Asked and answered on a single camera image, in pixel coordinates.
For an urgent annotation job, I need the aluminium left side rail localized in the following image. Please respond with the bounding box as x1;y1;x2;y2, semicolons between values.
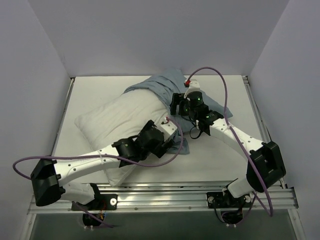
66;77;75;99

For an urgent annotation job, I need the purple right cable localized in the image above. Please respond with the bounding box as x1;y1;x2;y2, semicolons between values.
187;66;274;217

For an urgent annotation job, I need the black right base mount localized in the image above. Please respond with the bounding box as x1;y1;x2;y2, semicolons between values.
206;191;252;209

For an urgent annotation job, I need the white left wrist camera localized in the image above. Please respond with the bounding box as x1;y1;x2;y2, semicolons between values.
157;117;178;139

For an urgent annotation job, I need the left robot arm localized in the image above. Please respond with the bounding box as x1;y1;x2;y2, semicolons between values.
30;120;178;210

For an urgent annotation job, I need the aluminium rail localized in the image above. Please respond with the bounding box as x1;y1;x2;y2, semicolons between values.
66;77;75;99
242;76;288;189
28;181;299;214

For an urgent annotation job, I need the white pillow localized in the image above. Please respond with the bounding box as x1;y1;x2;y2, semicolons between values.
74;89;169;188

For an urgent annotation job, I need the aluminium front rail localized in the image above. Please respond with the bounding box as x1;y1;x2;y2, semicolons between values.
28;181;299;214

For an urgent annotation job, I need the blue pillowcase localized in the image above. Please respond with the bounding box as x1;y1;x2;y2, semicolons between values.
124;68;224;155

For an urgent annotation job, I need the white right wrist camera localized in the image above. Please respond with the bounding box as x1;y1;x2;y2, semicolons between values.
183;79;200;99

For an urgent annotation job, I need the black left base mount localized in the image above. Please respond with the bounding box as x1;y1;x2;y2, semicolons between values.
71;193;118;211

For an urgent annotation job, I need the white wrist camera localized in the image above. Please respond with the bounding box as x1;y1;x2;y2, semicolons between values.
157;117;178;139
183;79;200;99

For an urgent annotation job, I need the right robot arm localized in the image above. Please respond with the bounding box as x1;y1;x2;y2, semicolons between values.
170;91;286;207

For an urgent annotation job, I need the aluminium right side rail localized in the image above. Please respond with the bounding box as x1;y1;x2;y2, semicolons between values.
242;76;288;189

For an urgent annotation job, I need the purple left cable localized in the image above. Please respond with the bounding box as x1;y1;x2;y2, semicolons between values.
12;119;184;228

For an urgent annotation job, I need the purple cable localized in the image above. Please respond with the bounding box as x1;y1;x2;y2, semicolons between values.
12;119;184;228
187;66;274;217

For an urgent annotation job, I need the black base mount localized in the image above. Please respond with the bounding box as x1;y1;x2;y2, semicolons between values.
71;193;118;211
206;191;252;209

